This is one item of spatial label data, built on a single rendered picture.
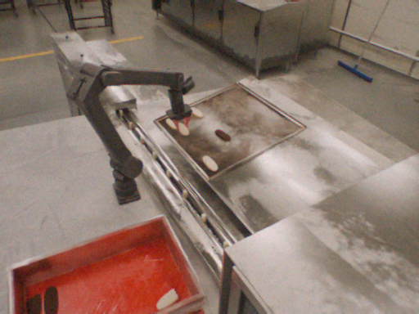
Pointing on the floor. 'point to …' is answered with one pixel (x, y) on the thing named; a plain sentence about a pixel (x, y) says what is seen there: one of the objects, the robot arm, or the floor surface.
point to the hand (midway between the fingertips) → (182, 127)
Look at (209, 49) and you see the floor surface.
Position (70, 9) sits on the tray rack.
